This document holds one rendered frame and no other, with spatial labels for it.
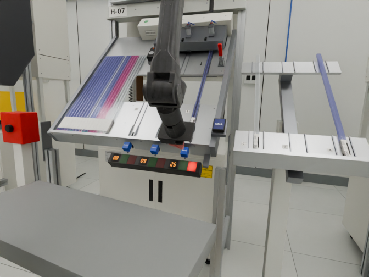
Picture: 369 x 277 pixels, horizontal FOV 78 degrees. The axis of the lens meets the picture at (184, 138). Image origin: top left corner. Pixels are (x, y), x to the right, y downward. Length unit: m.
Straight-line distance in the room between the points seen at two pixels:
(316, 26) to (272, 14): 0.45
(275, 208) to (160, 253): 0.56
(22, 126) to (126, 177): 0.58
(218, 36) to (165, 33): 0.60
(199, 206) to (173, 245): 0.73
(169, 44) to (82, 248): 0.45
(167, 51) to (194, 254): 0.42
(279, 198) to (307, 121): 1.92
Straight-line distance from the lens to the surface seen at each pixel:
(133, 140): 0.85
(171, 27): 0.58
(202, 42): 1.14
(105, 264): 0.46
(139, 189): 1.29
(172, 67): 0.54
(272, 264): 1.04
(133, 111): 0.97
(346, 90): 2.84
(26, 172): 1.52
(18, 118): 1.42
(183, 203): 1.21
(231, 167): 1.32
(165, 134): 0.66
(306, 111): 2.75
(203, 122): 0.84
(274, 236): 0.98
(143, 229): 0.53
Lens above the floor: 0.88
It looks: 10 degrees down
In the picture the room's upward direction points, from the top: 2 degrees clockwise
